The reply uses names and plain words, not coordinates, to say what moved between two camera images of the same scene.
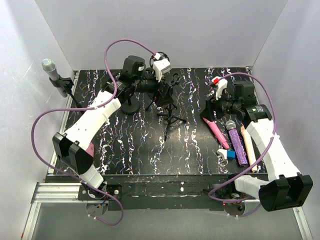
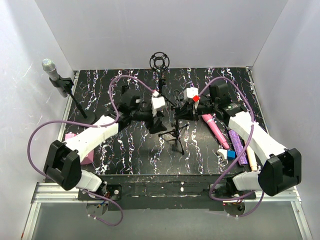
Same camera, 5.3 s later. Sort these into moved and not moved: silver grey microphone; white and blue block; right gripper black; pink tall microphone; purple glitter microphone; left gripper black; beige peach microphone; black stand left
Moved: left gripper black; right gripper black
Not moved: beige peach microphone; silver grey microphone; white and blue block; black stand left; pink tall microphone; purple glitter microphone
